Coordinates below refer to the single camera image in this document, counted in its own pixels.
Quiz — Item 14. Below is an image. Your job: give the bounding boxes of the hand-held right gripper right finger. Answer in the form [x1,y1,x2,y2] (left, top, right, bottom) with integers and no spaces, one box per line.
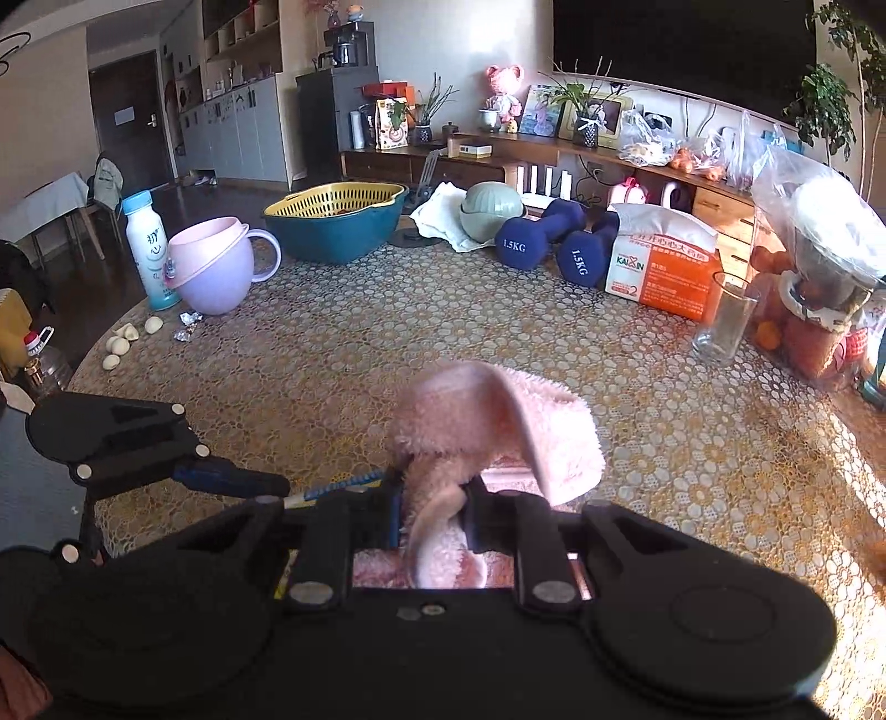
[462,477,667,619]

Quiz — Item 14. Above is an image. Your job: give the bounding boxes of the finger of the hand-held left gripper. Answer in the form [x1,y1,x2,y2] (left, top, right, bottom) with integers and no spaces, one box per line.
[26,393,292,501]
[282,469,387,508]

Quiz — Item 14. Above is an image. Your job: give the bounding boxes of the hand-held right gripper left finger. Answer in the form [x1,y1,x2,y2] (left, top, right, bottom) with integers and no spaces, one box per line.
[208,477,406,614]

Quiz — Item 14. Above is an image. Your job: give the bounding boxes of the pink fluffy cloth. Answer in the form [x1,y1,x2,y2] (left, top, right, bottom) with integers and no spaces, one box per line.
[384,360,605,591]

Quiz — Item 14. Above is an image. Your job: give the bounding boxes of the yellow container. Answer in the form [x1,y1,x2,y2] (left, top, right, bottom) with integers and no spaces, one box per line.
[0,286,33,380]

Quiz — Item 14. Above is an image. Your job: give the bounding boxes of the cooking oil bottle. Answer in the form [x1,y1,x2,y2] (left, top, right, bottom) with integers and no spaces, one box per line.
[23,327,74,399]

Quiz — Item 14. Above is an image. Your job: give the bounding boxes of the white milk bottle blue cap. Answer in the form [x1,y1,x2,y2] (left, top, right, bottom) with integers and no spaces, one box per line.
[121,190,183,312]

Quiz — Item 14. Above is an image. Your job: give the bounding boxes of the pink strainer insert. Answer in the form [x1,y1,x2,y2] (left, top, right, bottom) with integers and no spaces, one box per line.
[166,217,250,288]

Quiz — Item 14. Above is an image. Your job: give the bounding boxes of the teal plastic basin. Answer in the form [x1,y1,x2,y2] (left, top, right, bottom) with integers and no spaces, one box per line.
[263,188,409,266]

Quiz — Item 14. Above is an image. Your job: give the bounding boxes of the blue dumbbell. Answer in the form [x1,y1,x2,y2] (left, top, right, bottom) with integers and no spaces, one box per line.
[493,199,589,271]
[557,211,621,289]

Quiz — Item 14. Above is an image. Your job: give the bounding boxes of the yellow strainer basket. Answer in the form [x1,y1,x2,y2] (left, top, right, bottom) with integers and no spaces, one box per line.
[264,182,408,218]

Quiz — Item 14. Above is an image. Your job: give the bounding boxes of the white towel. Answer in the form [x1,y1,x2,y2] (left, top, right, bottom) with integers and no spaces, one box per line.
[410,182,501,252]

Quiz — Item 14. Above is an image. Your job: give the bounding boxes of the white and orange bag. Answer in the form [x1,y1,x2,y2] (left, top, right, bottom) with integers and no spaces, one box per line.
[605,203,725,323]

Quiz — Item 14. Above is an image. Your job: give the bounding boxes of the green bowl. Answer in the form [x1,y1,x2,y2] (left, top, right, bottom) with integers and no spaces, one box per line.
[460,181,527,244]

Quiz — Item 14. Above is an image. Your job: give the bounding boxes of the clear drinking glass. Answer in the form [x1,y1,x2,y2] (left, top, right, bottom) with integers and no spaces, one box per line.
[693,271,761,367]

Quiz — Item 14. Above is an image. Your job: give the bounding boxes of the wooden dining chair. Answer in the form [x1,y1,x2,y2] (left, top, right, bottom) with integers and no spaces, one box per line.
[69,153,127,263]

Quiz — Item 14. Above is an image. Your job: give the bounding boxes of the wooden media cabinet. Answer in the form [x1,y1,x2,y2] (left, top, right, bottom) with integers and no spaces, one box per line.
[341,130,786,285]

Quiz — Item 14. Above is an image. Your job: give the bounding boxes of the dining table with white cloth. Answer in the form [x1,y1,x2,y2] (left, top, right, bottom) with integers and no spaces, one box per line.
[0,172,91,272]

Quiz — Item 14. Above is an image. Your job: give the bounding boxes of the white slatted rack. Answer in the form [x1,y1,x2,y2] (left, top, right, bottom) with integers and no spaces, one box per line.
[515,163,576,210]

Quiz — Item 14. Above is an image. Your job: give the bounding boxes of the grey storage cabinets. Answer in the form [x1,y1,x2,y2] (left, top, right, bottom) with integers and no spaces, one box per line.
[177,73,290,187]

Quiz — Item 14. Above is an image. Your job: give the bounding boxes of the black refrigerator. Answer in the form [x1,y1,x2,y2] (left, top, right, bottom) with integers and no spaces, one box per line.
[295,65,381,187]

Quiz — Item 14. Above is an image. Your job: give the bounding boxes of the yellow paper bag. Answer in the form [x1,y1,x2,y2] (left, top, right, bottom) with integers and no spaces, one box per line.
[374,97,411,152]

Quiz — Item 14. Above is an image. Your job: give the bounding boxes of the dark wooden door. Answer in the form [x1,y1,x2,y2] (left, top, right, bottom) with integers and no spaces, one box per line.
[89,50,176,200]

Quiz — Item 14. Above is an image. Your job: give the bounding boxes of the small potted plant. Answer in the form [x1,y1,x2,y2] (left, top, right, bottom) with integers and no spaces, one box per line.
[413,72,460,146]

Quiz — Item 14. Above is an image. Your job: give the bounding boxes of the unframed photo print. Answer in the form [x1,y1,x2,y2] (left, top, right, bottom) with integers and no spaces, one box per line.
[518,84,565,138]

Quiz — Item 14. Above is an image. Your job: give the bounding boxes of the plant in dark vase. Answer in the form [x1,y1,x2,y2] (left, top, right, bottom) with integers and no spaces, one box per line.
[540,57,627,149]

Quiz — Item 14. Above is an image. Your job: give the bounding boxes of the pink bear figurine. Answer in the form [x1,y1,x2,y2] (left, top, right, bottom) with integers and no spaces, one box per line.
[483,65,525,133]

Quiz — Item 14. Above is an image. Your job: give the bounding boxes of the clear plastic bag with food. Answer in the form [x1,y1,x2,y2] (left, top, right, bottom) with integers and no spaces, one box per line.
[749,144,886,397]

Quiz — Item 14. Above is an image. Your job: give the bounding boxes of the black coffee machine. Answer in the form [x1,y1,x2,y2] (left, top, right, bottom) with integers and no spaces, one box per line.
[324,20,378,69]

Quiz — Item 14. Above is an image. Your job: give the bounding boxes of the black television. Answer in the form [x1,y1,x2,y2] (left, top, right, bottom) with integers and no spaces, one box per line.
[552,0,819,124]

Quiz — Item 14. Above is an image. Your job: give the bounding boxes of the tall green houseplant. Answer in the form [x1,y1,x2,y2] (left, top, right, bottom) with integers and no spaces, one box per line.
[784,0,886,203]

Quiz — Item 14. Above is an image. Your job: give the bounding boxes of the lilac handled bowl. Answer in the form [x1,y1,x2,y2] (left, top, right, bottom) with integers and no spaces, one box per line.
[168,228,282,317]

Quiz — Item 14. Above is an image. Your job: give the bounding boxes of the yellow photo frame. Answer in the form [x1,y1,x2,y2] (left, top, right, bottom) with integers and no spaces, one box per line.
[557,91,635,151]

